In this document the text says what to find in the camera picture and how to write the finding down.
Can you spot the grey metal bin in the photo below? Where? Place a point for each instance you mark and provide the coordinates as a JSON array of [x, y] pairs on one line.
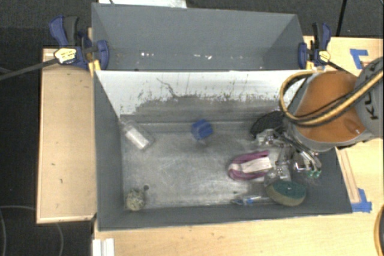
[[186, 159]]

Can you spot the black cylinder on white bracket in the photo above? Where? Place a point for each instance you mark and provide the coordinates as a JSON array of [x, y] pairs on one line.
[[267, 122]]

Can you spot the clear plastic bottle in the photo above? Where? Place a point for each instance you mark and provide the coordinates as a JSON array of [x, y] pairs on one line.
[[136, 135]]

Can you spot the speckled beige ball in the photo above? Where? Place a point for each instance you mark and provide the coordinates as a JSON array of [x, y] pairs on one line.
[[135, 199]]

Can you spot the green and yellow round sponge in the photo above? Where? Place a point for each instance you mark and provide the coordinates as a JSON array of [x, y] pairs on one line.
[[288, 192]]

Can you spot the blue block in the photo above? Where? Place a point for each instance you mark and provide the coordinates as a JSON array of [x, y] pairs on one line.
[[202, 129]]

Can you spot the pale wood board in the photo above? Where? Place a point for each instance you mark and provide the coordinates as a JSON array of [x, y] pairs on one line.
[[67, 141]]

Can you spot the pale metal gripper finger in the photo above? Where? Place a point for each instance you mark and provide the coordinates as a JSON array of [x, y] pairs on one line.
[[286, 172], [273, 174]]

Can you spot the blue and clear pen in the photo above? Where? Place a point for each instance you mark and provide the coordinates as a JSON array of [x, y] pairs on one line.
[[249, 200]]

